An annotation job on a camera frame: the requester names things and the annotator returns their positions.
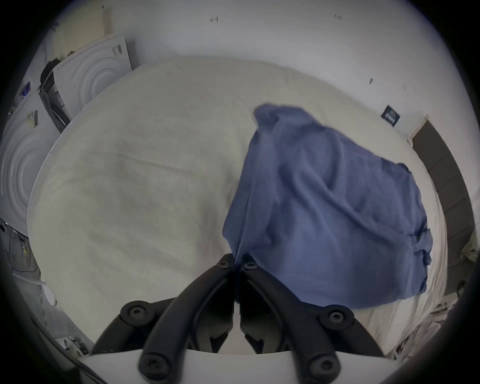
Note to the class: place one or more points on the white washing machine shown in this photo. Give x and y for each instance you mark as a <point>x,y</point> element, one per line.
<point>90,78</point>
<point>22,157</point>

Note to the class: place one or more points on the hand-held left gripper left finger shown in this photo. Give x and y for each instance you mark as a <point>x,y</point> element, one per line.
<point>187,300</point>

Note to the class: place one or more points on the small dark card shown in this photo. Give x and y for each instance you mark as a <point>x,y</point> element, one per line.
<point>390,116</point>

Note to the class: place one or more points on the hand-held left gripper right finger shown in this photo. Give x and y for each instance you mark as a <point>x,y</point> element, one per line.
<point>288,300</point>

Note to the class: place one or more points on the blue shirt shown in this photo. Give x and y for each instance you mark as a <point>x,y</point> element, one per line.
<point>330,210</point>

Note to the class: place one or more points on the dark padded headboard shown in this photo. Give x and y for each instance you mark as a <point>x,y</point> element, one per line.
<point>448,176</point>

